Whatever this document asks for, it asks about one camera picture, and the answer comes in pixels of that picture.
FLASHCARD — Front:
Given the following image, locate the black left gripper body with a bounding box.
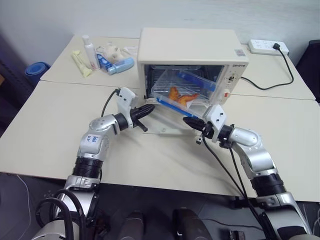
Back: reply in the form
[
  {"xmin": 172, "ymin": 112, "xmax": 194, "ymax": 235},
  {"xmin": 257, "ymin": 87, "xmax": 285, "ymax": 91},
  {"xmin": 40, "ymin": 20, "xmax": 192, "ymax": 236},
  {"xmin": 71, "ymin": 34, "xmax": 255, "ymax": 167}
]
[{"xmin": 129, "ymin": 106, "xmax": 149, "ymax": 133}]

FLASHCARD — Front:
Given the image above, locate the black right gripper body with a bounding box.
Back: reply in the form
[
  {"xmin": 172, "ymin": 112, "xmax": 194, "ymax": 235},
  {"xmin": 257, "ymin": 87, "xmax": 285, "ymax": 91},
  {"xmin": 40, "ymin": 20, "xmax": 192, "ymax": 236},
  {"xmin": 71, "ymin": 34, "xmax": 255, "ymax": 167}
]
[{"xmin": 195, "ymin": 119, "xmax": 214, "ymax": 146}]

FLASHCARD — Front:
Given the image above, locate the glass toaster oven door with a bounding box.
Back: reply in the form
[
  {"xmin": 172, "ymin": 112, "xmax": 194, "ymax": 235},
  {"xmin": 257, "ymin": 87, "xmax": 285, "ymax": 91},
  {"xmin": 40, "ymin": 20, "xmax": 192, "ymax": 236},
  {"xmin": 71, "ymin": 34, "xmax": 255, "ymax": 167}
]
[{"xmin": 142, "ymin": 98, "xmax": 209, "ymax": 137}]

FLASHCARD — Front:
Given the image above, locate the clear blue-clipped food container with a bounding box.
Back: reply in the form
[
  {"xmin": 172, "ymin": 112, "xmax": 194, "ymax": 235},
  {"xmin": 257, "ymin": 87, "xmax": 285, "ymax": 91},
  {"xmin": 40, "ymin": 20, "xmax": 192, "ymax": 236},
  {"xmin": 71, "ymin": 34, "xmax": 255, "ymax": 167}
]
[{"xmin": 149, "ymin": 68, "xmax": 218, "ymax": 119}]

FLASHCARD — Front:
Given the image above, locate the orange fried food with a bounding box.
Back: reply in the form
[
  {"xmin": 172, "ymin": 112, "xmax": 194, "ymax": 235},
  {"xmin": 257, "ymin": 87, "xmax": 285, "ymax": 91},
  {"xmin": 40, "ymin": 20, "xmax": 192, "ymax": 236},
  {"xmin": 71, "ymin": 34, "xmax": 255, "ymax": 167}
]
[{"xmin": 167, "ymin": 85, "xmax": 201, "ymax": 107}]

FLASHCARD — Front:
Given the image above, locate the cream toaster oven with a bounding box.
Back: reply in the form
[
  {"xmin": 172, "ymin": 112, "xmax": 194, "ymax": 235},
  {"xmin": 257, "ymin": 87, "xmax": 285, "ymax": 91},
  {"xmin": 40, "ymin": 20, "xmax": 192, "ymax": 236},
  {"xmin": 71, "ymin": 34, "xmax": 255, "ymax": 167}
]
[{"xmin": 136, "ymin": 27, "xmax": 250, "ymax": 106}]

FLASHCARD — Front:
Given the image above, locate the light blue plastic case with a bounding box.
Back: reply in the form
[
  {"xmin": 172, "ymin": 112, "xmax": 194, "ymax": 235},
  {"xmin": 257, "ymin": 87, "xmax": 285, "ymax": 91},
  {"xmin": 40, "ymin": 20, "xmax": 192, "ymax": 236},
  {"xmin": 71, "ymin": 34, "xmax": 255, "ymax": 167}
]
[{"xmin": 107, "ymin": 57, "xmax": 135, "ymax": 76}]

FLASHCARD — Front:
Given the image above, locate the blue and white tube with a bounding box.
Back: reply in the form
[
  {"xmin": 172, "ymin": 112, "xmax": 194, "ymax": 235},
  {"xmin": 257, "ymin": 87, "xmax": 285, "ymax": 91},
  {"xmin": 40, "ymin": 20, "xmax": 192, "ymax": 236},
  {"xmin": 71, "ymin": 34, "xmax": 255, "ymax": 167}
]
[{"xmin": 95, "ymin": 53, "xmax": 111, "ymax": 75}]

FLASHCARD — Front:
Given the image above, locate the crumpled white plastic bag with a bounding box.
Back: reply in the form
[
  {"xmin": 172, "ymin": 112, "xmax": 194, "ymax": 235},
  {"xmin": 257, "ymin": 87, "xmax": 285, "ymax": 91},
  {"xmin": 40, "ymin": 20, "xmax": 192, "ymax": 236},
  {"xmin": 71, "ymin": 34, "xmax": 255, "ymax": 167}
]
[{"xmin": 95, "ymin": 41, "xmax": 139, "ymax": 64}]

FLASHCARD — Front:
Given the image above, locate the pale yellow tube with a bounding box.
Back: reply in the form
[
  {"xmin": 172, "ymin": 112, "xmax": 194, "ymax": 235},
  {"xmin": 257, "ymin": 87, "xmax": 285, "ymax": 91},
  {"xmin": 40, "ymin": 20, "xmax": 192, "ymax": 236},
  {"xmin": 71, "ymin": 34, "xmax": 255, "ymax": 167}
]
[
  {"xmin": 71, "ymin": 50, "xmax": 89, "ymax": 78},
  {"xmin": 74, "ymin": 49, "xmax": 94, "ymax": 76}
]

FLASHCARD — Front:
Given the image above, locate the white plastic bottle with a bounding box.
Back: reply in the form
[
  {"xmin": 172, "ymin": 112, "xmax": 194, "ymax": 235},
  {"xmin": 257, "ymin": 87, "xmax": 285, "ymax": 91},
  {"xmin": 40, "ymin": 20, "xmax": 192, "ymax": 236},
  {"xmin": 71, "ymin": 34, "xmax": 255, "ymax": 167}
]
[{"xmin": 81, "ymin": 34, "xmax": 99, "ymax": 71}]

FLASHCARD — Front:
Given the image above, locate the black table clamp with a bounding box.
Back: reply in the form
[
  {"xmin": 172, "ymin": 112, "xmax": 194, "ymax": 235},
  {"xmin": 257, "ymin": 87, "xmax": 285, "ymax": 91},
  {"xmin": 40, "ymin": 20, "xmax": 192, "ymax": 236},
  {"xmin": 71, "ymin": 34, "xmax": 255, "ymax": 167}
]
[{"xmin": 229, "ymin": 194, "xmax": 251, "ymax": 210}]

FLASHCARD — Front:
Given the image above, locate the white power strip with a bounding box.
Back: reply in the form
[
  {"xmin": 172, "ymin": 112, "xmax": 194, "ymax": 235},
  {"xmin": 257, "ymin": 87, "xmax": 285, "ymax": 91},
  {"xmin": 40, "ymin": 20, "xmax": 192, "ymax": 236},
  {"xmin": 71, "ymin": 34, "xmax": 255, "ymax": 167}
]
[{"xmin": 247, "ymin": 38, "xmax": 291, "ymax": 56}]

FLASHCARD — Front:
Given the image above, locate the blue round stool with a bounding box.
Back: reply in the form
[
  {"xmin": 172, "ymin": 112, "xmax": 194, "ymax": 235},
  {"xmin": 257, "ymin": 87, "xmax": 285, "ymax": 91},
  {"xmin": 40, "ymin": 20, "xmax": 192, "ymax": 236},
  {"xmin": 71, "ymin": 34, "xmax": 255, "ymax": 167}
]
[{"xmin": 24, "ymin": 62, "xmax": 52, "ymax": 82}]

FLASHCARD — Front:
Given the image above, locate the black chair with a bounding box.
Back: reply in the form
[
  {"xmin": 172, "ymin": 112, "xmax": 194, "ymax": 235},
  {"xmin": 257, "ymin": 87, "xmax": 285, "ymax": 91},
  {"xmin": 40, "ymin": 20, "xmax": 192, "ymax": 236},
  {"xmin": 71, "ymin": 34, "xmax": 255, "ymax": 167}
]
[{"xmin": 295, "ymin": 39, "xmax": 320, "ymax": 104}]

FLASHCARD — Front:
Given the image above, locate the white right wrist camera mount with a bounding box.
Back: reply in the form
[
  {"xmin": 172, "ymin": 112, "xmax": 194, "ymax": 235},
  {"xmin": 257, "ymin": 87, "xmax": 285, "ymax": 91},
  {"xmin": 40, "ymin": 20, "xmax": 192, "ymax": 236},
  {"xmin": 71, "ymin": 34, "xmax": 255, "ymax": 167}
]
[{"xmin": 203, "ymin": 104, "xmax": 227, "ymax": 144}]

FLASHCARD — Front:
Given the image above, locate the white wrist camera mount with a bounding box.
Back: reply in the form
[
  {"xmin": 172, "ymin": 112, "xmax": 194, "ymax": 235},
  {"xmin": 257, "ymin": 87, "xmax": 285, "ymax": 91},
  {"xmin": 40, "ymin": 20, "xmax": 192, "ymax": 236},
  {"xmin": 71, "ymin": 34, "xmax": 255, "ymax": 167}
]
[
  {"xmin": 116, "ymin": 87, "xmax": 139, "ymax": 128},
  {"xmin": 203, "ymin": 104, "xmax": 227, "ymax": 144}
]

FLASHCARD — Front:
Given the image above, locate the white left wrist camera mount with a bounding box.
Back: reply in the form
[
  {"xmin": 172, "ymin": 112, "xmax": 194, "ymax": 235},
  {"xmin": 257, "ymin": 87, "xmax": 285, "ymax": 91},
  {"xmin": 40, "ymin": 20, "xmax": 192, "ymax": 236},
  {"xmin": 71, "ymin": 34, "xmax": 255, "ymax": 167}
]
[{"xmin": 116, "ymin": 87, "xmax": 139, "ymax": 128}]

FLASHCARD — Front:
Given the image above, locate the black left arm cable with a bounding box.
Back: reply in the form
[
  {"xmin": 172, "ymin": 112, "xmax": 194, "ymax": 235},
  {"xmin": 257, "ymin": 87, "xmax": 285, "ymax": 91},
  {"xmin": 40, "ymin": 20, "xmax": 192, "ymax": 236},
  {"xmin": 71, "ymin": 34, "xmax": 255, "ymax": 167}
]
[{"xmin": 100, "ymin": 87, "xmax": 121, "ymax": 118}]

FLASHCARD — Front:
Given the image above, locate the black oven power cable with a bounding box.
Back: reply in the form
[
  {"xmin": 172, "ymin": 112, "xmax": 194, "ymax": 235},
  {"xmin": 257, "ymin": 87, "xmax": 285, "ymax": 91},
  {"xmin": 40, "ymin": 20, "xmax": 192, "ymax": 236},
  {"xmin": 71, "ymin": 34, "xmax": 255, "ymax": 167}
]
[{"xmin": 240, "ymin": 42, "xmax": 295, "ymax": 91}]

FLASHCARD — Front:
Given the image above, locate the black looped hose bundle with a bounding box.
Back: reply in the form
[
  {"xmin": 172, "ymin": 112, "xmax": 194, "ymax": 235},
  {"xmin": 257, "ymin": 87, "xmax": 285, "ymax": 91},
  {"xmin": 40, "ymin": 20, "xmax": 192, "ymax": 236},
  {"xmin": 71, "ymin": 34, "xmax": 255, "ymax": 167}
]
[{"xmin": 34, "ymin": 188, "xmax": 87, "ymax": 240}]

